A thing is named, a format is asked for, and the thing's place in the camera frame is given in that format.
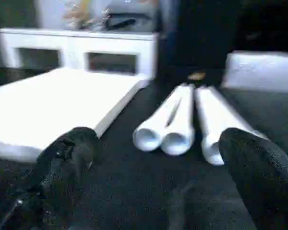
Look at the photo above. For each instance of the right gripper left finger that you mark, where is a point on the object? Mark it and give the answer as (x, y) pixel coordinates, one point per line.
(62, 172)

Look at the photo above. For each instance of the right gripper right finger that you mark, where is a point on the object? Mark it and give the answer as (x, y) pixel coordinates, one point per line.
(259, 179)

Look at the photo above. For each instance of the white plastic table top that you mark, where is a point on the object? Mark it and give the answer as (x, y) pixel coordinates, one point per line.
(50, 107)

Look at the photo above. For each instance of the white plastic table leg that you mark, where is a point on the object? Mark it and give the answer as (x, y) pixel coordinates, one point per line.
(156, 115)
(184, 119)
(211, 115)

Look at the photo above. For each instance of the black work mat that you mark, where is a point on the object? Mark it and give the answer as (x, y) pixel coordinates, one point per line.
(139, 179)

